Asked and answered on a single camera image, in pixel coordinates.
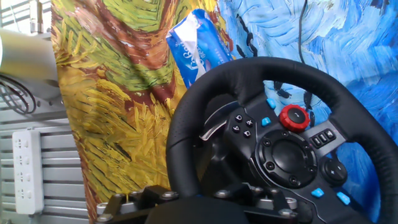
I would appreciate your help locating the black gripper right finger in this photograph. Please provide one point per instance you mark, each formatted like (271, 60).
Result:
(270, 207)

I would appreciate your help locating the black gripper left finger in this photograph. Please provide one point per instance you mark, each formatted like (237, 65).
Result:
(130, 203)

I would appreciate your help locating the black wheel base housing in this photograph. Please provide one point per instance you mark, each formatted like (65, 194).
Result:
(217, 155)

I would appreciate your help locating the black racing steering wheel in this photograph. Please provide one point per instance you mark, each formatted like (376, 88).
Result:
(192, 109)

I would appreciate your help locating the painted blue yellow tablecloth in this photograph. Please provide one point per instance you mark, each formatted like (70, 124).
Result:
(118, 109)

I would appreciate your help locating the white power strip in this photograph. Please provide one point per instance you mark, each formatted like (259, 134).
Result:
(28, 174)

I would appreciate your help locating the blue tissue pack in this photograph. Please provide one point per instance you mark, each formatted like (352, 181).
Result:
(205, 53)

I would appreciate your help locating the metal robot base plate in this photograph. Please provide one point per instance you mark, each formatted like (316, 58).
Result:
(53, 102)

